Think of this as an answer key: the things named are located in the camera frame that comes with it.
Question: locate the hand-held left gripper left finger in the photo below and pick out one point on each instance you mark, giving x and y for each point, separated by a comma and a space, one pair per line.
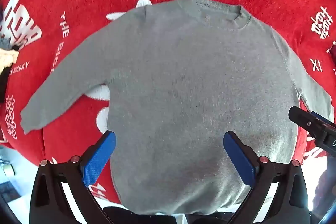
99, 159

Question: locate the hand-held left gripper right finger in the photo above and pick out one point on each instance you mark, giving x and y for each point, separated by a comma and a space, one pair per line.
240, 161

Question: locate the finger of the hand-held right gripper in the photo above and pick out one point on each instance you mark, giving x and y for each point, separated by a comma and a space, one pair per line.
305, 123

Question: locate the grey knit sweater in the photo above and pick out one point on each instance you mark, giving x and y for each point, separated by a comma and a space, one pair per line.
183, 82

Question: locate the dark cloth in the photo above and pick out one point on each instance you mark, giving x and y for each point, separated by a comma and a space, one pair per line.
3, 85

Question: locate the cream cloth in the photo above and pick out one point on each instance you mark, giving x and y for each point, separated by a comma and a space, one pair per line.
6, 59

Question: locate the grey cloth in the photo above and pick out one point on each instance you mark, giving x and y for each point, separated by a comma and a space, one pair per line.
4, 44

